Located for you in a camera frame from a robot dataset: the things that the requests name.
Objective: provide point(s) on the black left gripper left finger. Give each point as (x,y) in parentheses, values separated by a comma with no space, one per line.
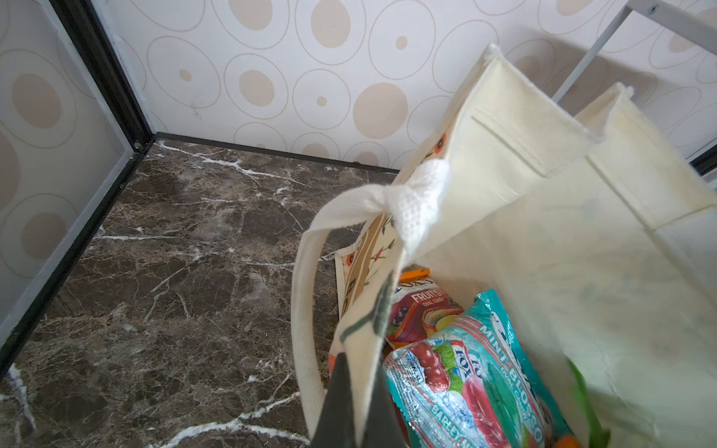
(336,422)

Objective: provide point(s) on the orange toy carrot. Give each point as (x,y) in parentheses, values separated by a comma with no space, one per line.
(574,400)

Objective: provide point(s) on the orange fruits candy bag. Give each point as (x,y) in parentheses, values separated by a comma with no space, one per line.
(420,308)

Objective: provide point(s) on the teal mint candy bag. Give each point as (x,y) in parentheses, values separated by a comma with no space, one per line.
(471,385)

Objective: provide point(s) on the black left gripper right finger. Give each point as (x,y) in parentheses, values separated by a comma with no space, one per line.
(383,429)

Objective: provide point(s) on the cream canvas grocery bag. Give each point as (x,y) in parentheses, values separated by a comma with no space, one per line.
(599,239)

